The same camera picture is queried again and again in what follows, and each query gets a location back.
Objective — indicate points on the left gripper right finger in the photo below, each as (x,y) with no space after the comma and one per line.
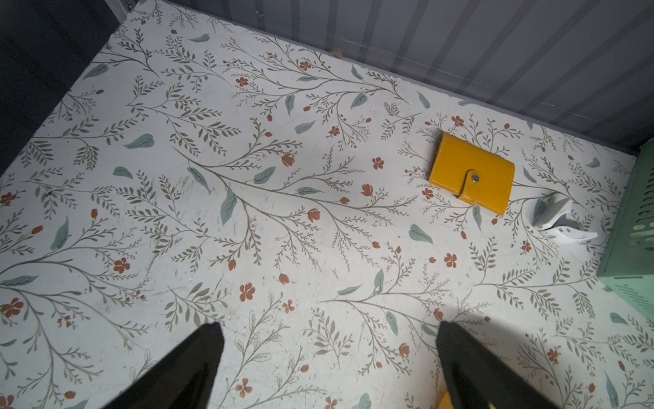
(476,378)

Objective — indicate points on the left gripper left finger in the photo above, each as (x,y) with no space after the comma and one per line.
(182,379)

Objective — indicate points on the yellow storage box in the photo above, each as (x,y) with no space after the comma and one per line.
(445,402)

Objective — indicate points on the green file organizer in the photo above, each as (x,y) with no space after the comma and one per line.
(627,263)

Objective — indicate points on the yellow wallet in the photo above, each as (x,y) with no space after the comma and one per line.
(475,176)

